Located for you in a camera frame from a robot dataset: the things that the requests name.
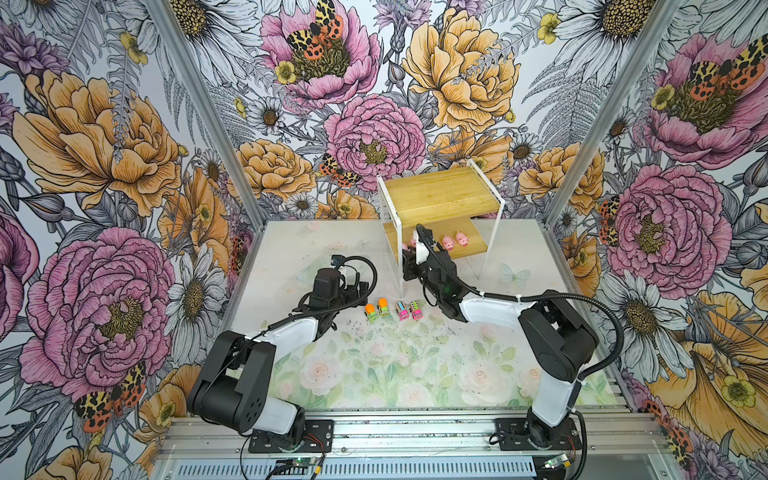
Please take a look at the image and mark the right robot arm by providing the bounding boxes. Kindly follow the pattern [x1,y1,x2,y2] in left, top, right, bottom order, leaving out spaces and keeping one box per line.
[401,243,599,450]

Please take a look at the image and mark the green pink toy bus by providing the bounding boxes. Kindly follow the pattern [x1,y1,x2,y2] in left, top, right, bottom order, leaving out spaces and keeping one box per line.
[410,301,423,321]

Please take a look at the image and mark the orange green toy truck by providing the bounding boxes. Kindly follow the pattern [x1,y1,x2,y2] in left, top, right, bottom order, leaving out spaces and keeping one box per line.
[365,304,379,323]
[377,298,390,318]

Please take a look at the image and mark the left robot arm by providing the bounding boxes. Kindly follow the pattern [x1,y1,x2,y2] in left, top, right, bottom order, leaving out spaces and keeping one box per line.
[187,267,378,439]

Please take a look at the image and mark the blue pink toy bus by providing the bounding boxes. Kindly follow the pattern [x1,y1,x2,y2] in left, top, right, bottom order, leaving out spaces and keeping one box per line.
[395,301,410,321]

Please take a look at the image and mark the two-tier bamboo shelf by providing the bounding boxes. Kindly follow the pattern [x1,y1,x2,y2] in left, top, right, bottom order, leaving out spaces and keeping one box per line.
[376,159,505,294]

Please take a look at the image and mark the aluminium front rail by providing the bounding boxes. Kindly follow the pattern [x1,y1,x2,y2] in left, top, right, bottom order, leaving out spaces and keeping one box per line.
[158,407,670,460]

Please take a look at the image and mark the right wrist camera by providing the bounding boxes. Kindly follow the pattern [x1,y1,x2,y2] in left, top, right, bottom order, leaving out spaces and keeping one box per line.
[414,240,431,265]

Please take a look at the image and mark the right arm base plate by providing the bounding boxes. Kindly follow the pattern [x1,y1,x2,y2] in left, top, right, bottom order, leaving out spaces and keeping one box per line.
[494,417,582,451]

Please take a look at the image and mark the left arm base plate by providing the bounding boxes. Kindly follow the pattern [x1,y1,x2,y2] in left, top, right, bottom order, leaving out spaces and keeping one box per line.
[247,419,335,454]

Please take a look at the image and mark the right black corrugated cable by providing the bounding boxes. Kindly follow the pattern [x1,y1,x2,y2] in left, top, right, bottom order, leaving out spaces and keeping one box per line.
[415,224,625,382]

